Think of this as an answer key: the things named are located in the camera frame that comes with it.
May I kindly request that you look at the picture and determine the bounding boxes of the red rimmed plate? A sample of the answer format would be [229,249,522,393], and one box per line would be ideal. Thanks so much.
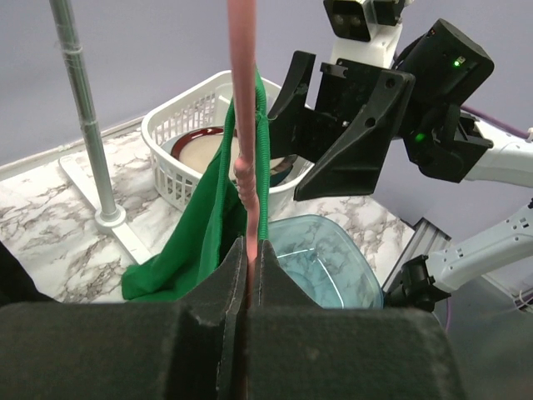
[170,127,224,174]

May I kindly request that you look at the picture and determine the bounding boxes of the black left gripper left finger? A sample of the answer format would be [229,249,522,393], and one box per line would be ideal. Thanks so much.
[1,239,247,399]

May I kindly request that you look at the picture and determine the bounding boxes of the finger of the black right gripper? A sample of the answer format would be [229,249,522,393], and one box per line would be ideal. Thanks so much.
[268,50,316,121]
[293,68,416,201]

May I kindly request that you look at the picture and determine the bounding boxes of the white plastic basket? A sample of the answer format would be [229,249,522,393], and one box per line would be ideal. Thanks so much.
[140,69,314,216]

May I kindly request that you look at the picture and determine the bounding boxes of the dark rimmed plate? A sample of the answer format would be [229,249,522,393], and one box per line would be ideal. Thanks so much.
[270,154,298,188]

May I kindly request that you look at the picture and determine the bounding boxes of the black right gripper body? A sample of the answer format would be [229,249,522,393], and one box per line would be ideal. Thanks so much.
[286,17,496,184]

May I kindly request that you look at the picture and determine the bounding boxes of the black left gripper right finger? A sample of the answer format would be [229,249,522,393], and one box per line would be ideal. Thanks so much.
[247,240,466,399]

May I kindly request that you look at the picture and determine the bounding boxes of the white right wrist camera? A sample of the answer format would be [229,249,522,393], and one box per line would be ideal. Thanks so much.
[323,0,413,68]

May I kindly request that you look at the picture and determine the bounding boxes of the pink wire hanger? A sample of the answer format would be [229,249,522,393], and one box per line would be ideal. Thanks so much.
[227,0,262,400]

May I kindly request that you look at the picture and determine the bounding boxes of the silver clothes rack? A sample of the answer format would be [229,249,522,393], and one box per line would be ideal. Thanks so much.
[49,0,151,263]

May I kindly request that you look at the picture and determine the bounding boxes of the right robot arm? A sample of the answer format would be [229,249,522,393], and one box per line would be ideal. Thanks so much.
[274,10,532,283]

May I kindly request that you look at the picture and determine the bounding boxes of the blue transparent container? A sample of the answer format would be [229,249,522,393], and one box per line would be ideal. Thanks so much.
[269,215,383,309]

